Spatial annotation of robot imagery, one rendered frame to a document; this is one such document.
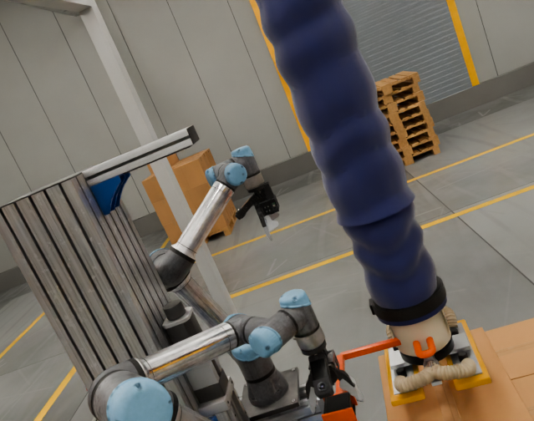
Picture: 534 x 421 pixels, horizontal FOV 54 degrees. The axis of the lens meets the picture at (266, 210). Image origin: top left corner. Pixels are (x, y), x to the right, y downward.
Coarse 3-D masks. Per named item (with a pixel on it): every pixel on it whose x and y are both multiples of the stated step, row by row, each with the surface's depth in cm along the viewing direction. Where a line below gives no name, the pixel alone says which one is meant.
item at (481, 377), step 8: (464, 320) 178; (456, 328) 170; (464, 328) 174; (472, 344) 164; (464, 352) 157; (472, 352) 160; (448, 360) 161; (456, 360) 159; (480, 360) 156; (480, 368) 151; (472, 376) 150; (480, 376) 149; (488, 376) 148; (456, 384) 150; (464, 384) 149; (472, 384) 148; (480, 384) 148
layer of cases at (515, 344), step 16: (528, 320) 252; (496, 336) 250; (512, 336) 245; (528, 336) 241; (496, 352) 239; (512, 352) 235; (528, 352) 231; (512, 368) 225; (528, 368) 221; (528, 384) 213; (528, 400) 205
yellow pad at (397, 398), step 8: (384, 352) 179; (400, 368) 162; (408, 368) 165; (416, 368) 164; (392, 376) 164; (408, 376) 161; (392, 384) 161; (392, 392) 158; (416, 392) 153; (424, 392) 154; (392, 400) 154; (400, 400) 153; (408, 400) 153; (416, 400) 153
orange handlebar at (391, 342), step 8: (376, 344) 163; (384, 344) 162; (392, 344) 161; (400, 344) 161; (416, 344) 154; (432, 344) 151; (344, 352) 166; (352, 352) 164; (360, 352) 164; (368, 352) 163; (416, 352) 151; (424, 352) 150; (432, 352) 149; (336, 384) 152; (336, 392) 148
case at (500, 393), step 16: (480, 336) 188; (480, 352) 180; (384, 368) 192; (496, 368) 169; (384, 384) 184; (448, 384) 171; (496, 384) 162; (512, 384) 159; (384, 400) 176; (432, 400) 167; (448, 400) 164; (464, 400) 161; (480, 400) 159; (496, 400) 156; (512, 400) 153; (400, 416) 166; (416, 416) 163; (432, 416) 160; (448, 416) 158; (464, 416) 155; (480, 416) 153; (496, 416) 150; (512, 416) 148; (528, 416) 146
